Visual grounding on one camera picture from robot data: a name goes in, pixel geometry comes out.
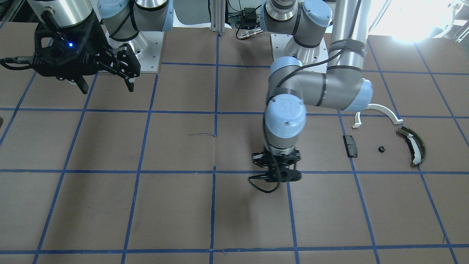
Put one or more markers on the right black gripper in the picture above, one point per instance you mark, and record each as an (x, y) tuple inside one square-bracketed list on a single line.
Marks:
[(94, 38)]

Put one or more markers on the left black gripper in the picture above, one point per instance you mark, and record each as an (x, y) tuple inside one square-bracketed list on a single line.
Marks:
[(257, 158)]

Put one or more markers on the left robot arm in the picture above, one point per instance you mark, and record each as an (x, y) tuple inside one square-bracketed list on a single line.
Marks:
[(322, 67)]

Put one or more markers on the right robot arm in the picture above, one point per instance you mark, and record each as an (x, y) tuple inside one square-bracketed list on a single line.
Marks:
[(121, 20)]

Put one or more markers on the black brake pad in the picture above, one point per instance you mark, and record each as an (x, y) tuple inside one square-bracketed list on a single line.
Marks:
[(350, 146)]

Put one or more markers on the white curved plastic clip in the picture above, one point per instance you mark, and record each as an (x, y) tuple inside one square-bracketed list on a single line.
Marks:
[(385, 110)]

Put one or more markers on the green curved brake shoe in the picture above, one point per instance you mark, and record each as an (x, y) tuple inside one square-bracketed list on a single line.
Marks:
[(415, 143)]

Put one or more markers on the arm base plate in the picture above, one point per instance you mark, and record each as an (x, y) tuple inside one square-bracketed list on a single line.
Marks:
[(284, 45), (147, 47)]

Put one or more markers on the aluminium frame post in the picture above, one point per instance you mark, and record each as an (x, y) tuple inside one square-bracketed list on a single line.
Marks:
[(217, 12)]

